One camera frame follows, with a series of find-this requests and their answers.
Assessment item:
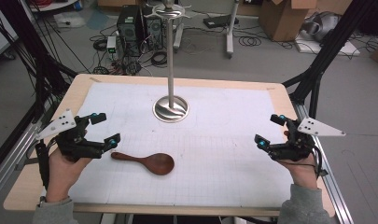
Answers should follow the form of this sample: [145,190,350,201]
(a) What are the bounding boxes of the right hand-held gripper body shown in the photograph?
[268,117,346,163]

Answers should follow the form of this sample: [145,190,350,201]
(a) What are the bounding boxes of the black metal frame with cables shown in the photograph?
[0,0,79,126]

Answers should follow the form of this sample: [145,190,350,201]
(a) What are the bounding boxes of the large open cardboard box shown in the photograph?
[259,0,319,43]

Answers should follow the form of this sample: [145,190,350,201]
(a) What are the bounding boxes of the white flat board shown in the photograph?
[293,31,362,58]

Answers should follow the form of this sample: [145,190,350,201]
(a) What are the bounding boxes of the person's left hand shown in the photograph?
[46,130,94,203]

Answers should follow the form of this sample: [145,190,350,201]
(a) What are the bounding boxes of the black metal frame struts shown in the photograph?
[282,0,378,119]

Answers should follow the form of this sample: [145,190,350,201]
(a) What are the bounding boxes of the person's right hand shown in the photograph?
[276,130,320,191]

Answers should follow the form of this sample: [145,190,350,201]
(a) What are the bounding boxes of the flat black box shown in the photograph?
[203,13,241,30]

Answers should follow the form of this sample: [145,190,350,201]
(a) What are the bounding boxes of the white gridded mat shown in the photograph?
[68,81,299,209]

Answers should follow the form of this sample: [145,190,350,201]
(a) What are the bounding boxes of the coiled black cable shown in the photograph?
[238,35,263,49]

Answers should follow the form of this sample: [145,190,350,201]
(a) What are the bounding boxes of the dark wooden rice spoon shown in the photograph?
[110,151,175,176]

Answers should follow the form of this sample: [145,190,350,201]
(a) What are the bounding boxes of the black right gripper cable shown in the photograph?
[310,145,329,179]

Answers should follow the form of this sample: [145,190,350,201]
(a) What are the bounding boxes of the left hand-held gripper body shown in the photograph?
[35,108,106,163]

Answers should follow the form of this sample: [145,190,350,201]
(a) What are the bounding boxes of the tall metal utensil stand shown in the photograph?
[143,0,194,124]

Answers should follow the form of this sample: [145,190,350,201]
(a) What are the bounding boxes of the long white stand leg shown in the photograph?
[225,0,241,60]

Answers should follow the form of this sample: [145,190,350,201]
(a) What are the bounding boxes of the small black computer tower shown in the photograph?
[143,13,164,52]

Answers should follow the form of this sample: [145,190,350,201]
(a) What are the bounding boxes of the grey vacuum cleaner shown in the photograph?
[301,11,342,43]

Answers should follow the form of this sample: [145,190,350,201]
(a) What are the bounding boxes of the short white stand leg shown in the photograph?
[172,22,186,54]

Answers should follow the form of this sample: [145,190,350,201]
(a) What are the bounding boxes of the aluminium rail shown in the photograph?
[0,101,55,204]
[290,101,356,224]

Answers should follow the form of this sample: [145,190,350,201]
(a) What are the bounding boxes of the small device with green display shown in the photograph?
[105,35,118,61]

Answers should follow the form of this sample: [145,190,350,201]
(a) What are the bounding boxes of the large black computer tower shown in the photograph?
[116,4,147,59]

